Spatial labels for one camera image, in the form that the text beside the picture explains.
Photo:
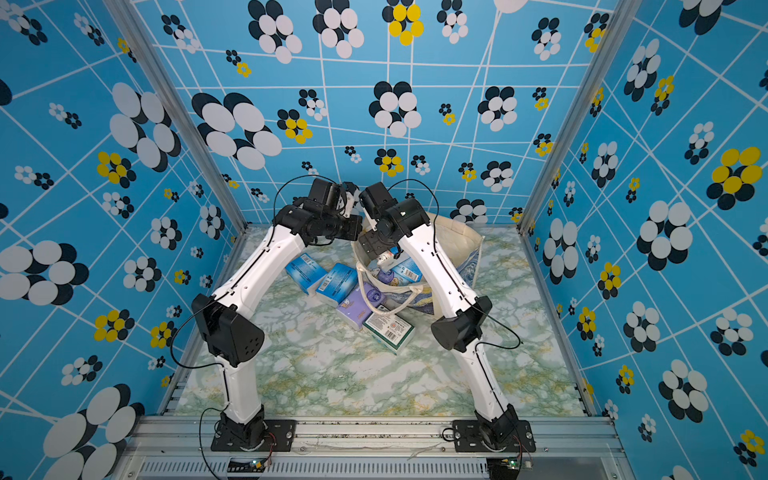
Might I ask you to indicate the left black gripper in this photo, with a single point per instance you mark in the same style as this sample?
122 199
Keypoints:
356 227

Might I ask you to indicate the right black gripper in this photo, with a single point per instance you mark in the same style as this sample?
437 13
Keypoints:
373 245

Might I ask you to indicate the blue tissue pack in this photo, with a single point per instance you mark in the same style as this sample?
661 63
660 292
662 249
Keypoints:
338 283
306 273
405 273

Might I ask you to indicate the cream canvas tote bag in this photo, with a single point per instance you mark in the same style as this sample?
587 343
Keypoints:
447 253

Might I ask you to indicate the orange white tissue pack back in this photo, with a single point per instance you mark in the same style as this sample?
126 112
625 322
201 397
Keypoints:
387 260

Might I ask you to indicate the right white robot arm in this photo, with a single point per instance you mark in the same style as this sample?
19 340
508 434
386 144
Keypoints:
459 329

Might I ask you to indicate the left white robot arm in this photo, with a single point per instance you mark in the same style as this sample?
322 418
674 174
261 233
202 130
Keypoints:
225 318

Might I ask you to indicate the blue tissue pack back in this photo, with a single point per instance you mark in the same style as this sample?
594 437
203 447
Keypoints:
306 273

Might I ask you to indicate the purple tissue pack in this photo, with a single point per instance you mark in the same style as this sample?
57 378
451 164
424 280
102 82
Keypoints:
354 310

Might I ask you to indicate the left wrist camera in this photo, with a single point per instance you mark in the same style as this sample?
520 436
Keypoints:
349 199

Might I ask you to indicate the aluminium front rail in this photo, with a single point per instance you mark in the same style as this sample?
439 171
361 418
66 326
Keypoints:
378 448

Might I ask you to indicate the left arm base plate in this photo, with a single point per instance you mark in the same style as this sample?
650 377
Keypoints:
258 435

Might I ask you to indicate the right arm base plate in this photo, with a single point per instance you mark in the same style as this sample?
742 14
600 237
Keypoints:
474 436

